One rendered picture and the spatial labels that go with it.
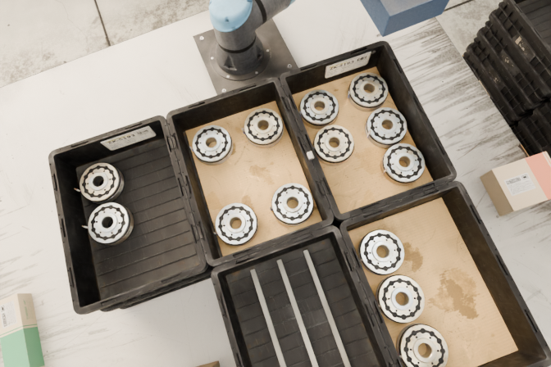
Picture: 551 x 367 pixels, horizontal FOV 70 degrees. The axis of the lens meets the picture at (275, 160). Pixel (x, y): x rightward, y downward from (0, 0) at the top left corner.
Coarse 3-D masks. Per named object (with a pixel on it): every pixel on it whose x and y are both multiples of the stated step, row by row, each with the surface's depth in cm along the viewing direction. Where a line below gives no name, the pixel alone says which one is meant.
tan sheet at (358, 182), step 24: (360, 72) 110; (336, 96) 108; (336, 120) 106; (360, 120) 106; (312, 144) 104; (336, 144) 104; (360, 144) 104; (336, 168) 102; (360, 168) 102; (336, 192) 100; (360, 192) 100; (384, 192) 99
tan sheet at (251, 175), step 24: (216, 120) 108; (240, 120) 107; (192, 144) 106; (240, 144) 105; (288, 144) 105; (216, 168) 103; (240, 168) 103; (264, 168) 103; (288, 168) 103; (216, 192) 101; (240, 192) 101; (264, 192) 101; (216, 216) 99; (264, 216) 99; (312, 216) 98; (264, 240) 97
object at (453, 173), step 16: (368, 48) 101; (320, 64) 100; (288, 96) 98; (416, 96) 96; (304, 128) 95; (432, 128) 93; (448, 160) 91; (320, 176) 91; (448, 176) 90; (416, 192) 89; (336, 208) 89; (368, 208) 88
